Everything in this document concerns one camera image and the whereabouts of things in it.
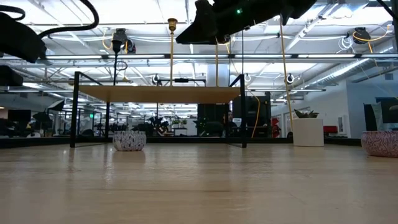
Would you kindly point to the gold candlestick holder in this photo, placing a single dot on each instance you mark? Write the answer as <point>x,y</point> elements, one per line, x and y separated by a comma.
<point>172,24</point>

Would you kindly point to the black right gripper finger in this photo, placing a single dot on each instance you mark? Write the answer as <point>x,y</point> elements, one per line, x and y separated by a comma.
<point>202,31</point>

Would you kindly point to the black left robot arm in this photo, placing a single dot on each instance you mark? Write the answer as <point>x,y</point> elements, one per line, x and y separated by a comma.
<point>18,37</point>

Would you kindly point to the wooden shelf black metal legs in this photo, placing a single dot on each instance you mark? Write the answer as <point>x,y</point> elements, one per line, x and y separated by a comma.
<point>155,94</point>

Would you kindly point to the person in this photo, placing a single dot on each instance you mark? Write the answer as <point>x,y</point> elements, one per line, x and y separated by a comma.
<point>230,117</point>

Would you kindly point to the pink patterned candle bowl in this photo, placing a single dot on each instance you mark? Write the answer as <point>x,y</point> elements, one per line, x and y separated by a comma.
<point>381,143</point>

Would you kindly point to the black candlestick holder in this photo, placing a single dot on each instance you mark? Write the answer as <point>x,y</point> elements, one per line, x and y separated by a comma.
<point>116,46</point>

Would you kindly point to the blue patterned candle bowl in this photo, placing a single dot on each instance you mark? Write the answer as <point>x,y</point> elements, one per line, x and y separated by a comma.
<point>129,141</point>

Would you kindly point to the black aluminium table frame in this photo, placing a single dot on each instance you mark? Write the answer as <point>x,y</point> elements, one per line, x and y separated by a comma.
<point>31,142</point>

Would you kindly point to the white pot with succulent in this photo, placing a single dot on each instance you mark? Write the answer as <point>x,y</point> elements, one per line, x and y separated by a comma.
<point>308,132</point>

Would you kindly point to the black cabinet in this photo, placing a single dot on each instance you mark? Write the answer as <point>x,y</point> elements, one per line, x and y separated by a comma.
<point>252,115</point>

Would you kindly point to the red sofa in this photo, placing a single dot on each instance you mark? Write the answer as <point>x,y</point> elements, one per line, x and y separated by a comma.
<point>330,129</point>

